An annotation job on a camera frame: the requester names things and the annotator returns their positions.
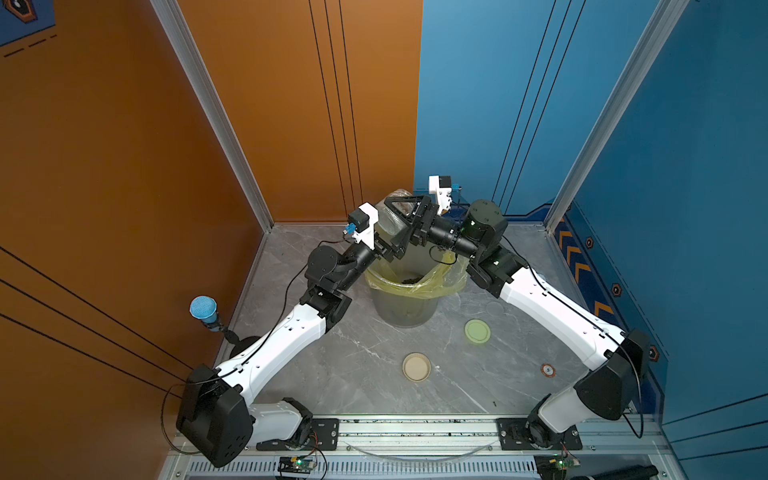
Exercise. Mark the aluminium front rail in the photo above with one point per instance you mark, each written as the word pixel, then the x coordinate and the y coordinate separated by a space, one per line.
pixel 450 446

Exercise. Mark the mesh trash bin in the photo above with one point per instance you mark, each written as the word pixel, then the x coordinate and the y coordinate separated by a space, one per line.
pixel 402 312

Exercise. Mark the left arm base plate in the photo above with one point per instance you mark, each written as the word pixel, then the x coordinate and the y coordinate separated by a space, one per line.
pixel 322 433

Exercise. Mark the jar with green lid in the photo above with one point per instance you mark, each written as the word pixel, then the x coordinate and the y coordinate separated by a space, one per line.
pixel 391 220

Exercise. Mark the red poker chip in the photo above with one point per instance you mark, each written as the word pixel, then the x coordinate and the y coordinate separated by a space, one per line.
pixel 548 370

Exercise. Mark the cream jar lid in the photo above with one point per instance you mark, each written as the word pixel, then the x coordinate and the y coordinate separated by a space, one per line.
pixel 416 367

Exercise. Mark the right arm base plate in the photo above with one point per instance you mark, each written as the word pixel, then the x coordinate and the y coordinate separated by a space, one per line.
pixel 522 434

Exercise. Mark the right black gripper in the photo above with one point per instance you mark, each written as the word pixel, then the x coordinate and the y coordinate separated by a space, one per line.
pixel 429 212

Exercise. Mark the left green circuit board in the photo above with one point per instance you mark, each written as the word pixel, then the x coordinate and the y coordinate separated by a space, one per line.
pixel 296 466

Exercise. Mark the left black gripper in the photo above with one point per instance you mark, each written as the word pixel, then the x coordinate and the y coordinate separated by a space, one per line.
pixel 384 251

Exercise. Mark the blue foam-tipped microphone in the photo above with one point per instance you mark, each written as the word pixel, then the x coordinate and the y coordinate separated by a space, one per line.
pixel 205 309

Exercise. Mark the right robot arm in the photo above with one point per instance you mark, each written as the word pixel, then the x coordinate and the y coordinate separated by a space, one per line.
pixel 616 360

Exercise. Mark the right circuit board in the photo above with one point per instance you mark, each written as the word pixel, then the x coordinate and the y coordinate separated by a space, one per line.
pixel 563 464

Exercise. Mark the black microphone stand base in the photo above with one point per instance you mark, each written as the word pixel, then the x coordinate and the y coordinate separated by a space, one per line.
pixel 243 345

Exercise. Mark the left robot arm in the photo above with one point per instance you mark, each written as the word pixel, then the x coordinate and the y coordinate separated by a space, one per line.
pixel 218 412

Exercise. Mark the yellow trash bag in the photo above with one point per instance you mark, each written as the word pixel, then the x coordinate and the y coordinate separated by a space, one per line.
pixel 424 273

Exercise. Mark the green jar lid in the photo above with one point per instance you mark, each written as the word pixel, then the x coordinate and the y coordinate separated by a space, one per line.
pixel 477 331

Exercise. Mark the dumped tea leaves pile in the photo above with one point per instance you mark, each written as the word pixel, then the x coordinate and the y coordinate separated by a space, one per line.
pixel 412 280

